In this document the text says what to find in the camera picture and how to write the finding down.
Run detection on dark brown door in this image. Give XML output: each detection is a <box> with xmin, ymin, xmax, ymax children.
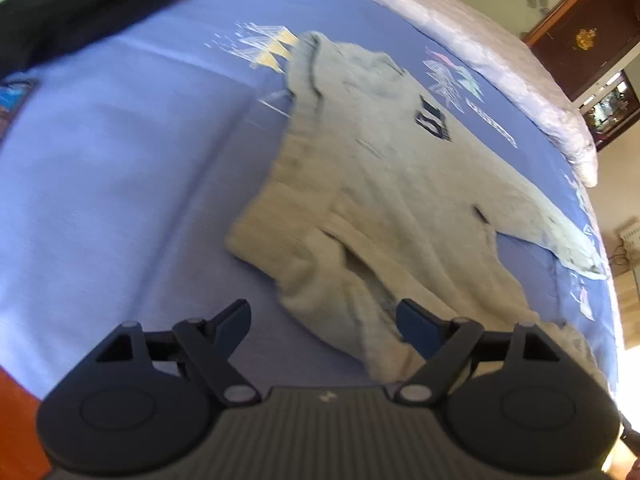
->
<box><xmin>524</xmin><ymin>0</ymin><xmax>640</xmax><ymax>102</ymax></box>

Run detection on orange wooden bed frame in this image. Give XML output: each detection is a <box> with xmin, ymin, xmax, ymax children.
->
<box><xmin>0</xmin><ymin>366</ymin><xmax>52</xmax><ymax>480</ymax></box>

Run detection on blue printed bedsheet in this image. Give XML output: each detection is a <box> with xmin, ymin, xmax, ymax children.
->
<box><xmin>0</xmin><ymin>0</ymin><xmax>626</xmax><ymax>403</ymax></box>

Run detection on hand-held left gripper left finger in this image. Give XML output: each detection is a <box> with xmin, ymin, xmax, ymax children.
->
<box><xmin>93</xmin><ymin>298</ymin><xmax>264</xmax><ymax>406</ymax></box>

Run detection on white quilt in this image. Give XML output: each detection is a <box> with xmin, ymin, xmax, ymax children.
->
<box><xmin>290</xmin><ymin>0</ymin><xmax>600</xmax><ymax>189</ymax></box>

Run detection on black cloth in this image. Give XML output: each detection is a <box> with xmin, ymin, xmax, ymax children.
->
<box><xmin>0</xmin><ymin>0</ymin><xmax>192</xmax><ymax>79</ymax></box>

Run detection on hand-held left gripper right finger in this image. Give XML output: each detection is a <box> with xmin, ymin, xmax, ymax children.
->
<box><xmin>394</xmin><ymin>298</ymin><xmax>562</xmax><ymax>406</ymax></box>

